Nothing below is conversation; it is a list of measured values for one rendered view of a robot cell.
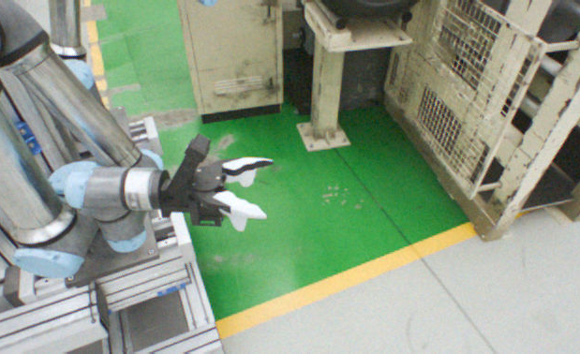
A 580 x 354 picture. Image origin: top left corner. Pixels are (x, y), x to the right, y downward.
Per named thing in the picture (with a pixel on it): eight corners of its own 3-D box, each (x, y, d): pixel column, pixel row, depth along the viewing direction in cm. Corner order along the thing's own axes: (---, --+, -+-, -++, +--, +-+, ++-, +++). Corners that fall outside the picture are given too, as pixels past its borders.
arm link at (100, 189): (91, 188, 75) (74, 155, 69) (146, 190, 75) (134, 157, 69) (73, 220, 69) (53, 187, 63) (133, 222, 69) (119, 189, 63)
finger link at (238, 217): (267, 237, 64) (228, 213, 69) (266, 210, 61) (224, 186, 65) (255, 248, 62) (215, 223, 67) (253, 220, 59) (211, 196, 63)
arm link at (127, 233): (157, 213, 85) (144, 178, 77) (141, 257, 77) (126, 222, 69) (122, 213, 85) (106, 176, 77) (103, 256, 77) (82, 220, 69)
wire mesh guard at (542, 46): (383, 89, 228) (408, -42, 179) (386, 89, 229) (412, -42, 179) (468, 199, 167) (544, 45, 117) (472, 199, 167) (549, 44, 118)
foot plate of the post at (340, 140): (296, 125, 253) (296, 120, 250) (335, 119, 258) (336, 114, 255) (307, 152, 235) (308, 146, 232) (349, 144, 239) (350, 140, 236)
